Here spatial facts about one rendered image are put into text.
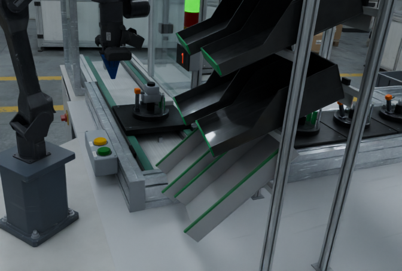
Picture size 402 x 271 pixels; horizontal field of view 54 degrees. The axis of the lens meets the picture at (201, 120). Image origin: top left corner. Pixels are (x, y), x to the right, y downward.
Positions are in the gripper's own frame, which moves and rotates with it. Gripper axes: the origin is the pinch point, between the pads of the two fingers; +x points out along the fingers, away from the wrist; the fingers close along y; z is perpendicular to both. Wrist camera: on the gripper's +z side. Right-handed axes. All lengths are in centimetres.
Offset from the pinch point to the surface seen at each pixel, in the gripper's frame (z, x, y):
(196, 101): 16.5, 4.0, -19.7
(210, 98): 19.2, 2.6, -22.0
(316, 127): 72, 26, -1
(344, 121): 88, 27, 2
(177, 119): 27.7, 28.2, 23.4
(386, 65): 477, 114, 328
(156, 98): 20.9, 21.1, 28.2
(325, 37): 126, 9, 66
